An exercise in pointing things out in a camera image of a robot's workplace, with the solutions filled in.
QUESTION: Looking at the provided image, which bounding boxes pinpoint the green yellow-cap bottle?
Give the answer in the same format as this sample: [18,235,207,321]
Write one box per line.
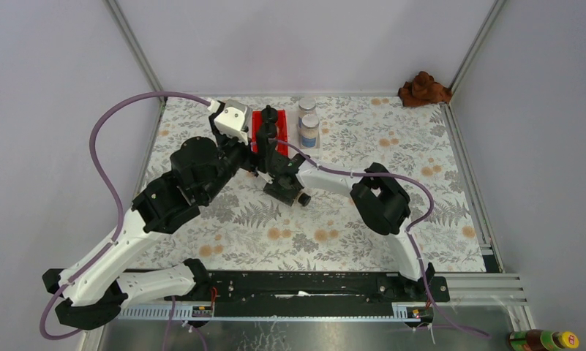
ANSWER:
[507,329,580,351]

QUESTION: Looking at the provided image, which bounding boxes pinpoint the small dark spice bottle front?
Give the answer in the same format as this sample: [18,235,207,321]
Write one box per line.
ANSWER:
[297,193,312,207]

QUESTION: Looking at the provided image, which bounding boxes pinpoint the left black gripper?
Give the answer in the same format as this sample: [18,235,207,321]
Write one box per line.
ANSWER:
[200,115,277,203]

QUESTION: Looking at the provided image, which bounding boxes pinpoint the blue-label shaker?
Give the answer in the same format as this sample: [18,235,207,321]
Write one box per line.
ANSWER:
[298,97,317,119]
[299,114,320,148]

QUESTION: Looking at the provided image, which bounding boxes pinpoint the floral table mat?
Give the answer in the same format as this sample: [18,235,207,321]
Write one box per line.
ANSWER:
[133,97,486,272]

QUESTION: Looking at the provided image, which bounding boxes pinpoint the right clear plastic bin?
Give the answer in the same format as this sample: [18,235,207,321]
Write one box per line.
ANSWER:
[288,117,321,158]

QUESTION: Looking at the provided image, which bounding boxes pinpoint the red plastic bin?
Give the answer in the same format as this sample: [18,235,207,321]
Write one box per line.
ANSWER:
[251,110,289,156]

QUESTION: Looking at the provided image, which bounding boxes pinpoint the brown crumpled cloth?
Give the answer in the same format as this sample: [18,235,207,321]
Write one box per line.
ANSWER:
[398,71,453,107]

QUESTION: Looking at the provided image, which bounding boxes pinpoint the black-cap jar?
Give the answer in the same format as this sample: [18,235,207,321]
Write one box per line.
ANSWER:
[256,121,277,146]
[260,105,279,124]

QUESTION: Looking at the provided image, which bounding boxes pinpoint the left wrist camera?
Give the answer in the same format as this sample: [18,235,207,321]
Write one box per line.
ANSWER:
[207,99,252,146]

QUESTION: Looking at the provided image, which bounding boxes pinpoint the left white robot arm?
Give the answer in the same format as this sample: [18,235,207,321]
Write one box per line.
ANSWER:
[42,131,255,333]

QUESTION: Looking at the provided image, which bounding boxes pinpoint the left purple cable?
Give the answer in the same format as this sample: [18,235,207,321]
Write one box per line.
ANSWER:
[39,91,214,341]

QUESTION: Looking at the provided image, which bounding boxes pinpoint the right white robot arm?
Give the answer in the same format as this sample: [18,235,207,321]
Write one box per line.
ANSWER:
[253,139,435,301]

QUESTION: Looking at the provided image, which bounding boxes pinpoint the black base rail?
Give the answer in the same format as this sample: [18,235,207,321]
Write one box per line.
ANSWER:
[177,271,450,318]

